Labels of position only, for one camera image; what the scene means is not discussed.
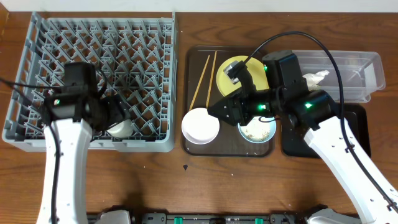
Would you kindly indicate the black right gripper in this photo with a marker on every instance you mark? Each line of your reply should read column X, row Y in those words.
column 234, row 108

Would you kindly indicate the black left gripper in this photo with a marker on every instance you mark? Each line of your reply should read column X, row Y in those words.
column 116, row 111

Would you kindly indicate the white cup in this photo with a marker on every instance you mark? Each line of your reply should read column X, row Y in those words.
column 122, row 130

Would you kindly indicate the light blue bowl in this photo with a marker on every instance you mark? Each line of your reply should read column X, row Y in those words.
column 259, row 129

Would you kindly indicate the white tissue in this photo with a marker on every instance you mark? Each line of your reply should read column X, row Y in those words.
column 313, row 79

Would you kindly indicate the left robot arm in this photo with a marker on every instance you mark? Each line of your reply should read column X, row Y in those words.
column 71, row 115

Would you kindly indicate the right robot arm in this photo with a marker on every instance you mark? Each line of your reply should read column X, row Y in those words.
column 321, row 122

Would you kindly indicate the grey plastic dishwasher rack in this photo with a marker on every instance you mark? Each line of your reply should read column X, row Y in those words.
column 138, row 55

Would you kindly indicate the clear plastic waste bin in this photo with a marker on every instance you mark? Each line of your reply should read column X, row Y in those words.
column 361, row 73

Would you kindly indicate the white pink shallow bowl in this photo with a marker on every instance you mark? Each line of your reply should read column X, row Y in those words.
column 199, row 127

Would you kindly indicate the yellow round plate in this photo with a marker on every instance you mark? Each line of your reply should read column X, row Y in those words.
column 255, row 68

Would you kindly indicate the black rectangular tray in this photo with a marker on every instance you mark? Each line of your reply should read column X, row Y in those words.
column 294, row 145

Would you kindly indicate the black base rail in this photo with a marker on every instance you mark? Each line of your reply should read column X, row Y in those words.
column 318, row 214

